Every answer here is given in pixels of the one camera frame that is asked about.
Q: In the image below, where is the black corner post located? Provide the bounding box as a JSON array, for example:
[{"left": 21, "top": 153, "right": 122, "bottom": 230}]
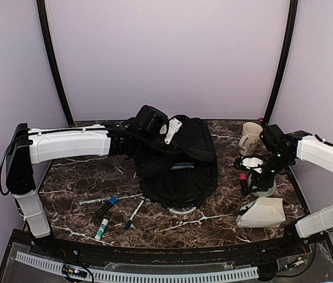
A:
[
  {"left": 36, "top": 0, "right": 74, "bottom": 126},
  {"left": 263, "top": 0, "right": 299, "bottom": 124}
]

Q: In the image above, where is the dog picture book Bark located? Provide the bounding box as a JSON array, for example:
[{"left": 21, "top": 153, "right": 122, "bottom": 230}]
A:
[{"left": 171, "top": 162, "right": 194, "bottom": 170}]

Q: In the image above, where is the black left corner post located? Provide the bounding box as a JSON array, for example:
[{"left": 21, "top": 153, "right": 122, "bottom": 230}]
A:
[{"left": 36, "top": 0, "right": 74, "bottom": 126}]

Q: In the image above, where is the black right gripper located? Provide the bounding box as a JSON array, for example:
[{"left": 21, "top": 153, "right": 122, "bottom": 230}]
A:
[{"left": 249, "top": 151, "right": 294, "bottom": 192}]

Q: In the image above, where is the black marker blue cap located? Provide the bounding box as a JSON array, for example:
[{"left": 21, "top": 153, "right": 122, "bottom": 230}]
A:
[{"left": 95, "top": 196, "right": 119, "bottom": 218}]

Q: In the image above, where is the white pen blue cap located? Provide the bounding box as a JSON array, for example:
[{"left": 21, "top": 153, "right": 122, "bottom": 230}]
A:
[{"left": 124, "top": 199, "right": 144, "bottom": 230}]

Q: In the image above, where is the white slotted cable duct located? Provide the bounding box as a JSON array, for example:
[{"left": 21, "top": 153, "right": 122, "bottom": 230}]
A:
[{"left": 15, "top": 251, "right": 259, "bottom": 283}]

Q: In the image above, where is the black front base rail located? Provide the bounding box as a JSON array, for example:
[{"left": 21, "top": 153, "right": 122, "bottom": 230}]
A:
[{"left": 6, "top": 226, "right": 329, "bottom": 266}]

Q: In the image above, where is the thin white pen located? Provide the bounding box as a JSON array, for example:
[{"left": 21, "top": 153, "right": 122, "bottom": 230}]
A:
[{"left": 79, "top": 197, "right": 111, "bottom": 206}]

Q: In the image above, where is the black right corner post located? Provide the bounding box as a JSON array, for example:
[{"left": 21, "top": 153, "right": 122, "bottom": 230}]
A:
[{"left": 263, "top": 0, "right": 299, "bottom": 124}]

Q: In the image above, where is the white green glue stick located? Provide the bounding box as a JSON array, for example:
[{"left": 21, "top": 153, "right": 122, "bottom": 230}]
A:
[{"left": 94, "top": 218, "right": 108, "bottom": 241}]

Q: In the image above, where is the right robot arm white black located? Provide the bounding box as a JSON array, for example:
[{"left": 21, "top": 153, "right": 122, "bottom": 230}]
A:
[{"left": 249, "top": 125, "right": 333, "bottom": 256}]

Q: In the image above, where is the black student backpack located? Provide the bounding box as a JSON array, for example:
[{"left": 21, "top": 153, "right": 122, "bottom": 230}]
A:
[{"left": 134, "top": 114, "right": 218, "bottom": 208}]

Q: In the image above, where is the white ceramic mug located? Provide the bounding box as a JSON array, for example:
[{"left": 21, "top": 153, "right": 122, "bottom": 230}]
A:
[{"left": 239, "top": 122, "right": 263, "bottom": 156}]

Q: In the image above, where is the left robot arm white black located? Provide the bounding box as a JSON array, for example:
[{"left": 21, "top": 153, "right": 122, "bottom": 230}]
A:
[{"left": 0, "top": 119, "right": 183, "bottom": 257}]

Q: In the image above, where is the pale green ceramic bowl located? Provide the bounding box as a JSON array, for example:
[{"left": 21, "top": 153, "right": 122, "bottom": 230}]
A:
[{"left": 251, "top": 183, "right": 276, "bottom": 197}]

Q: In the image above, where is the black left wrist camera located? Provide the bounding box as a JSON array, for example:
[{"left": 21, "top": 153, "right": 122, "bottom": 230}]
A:
[{"left": 134, "top": 105, "right": 182, "bottom": 144}]

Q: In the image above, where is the black marker pink cap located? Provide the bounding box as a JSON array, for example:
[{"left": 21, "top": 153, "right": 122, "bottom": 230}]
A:
[{"left": 239, "top": 173, "right": 249, "bottom": 196}]

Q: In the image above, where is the white paper tissue pack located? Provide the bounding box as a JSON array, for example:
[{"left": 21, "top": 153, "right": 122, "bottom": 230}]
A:
[{"left": 236, "top": 197, "right": 286, "bottom": 228}]

